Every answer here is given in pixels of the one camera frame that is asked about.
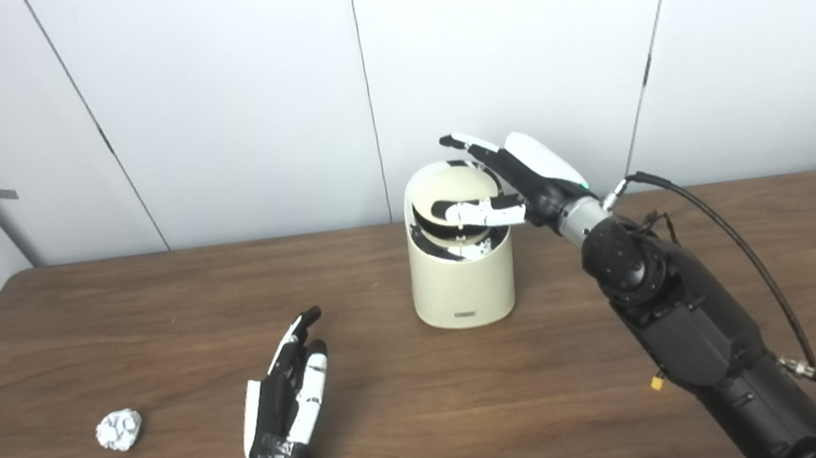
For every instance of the cream-colored bin body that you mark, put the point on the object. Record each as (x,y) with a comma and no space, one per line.
(464,284)

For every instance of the small grey wall tag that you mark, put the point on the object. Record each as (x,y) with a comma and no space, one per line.
(8,194)

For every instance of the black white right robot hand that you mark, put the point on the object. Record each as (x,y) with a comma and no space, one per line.
(536,176)

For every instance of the white paper ball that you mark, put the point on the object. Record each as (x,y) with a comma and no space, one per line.
(120,430)

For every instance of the cream round bin lid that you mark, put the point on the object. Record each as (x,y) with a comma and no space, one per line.
(460,184)

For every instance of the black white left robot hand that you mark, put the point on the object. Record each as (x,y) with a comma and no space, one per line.
(275,413)

